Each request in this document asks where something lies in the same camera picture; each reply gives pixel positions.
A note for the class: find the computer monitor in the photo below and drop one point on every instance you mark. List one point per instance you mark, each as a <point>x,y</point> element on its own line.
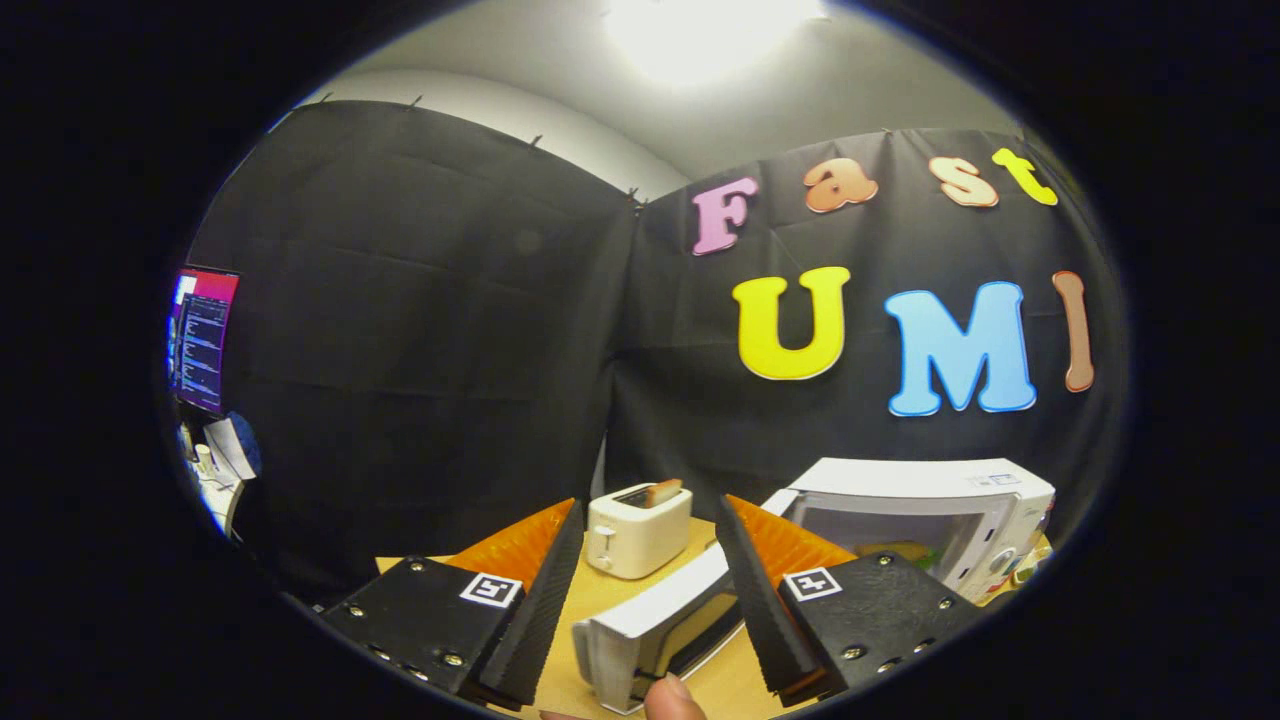
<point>205,340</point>

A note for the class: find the white and blue object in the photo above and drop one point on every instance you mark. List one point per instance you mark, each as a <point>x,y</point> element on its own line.
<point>235,445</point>

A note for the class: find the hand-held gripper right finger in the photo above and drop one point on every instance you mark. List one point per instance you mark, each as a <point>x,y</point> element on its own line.
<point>760,610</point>

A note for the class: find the white toaster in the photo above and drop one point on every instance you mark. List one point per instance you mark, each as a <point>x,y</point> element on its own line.
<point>640,540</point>

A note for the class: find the black backdrop cloth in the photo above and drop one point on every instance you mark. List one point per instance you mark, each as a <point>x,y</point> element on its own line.
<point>420,350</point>

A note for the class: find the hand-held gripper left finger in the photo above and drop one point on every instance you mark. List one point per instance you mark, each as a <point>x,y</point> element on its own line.
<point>535,620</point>

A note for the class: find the toast slice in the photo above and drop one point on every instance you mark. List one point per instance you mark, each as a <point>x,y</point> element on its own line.
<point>664,492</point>

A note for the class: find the white microwave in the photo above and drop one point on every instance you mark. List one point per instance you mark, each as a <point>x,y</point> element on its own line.
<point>900,485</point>

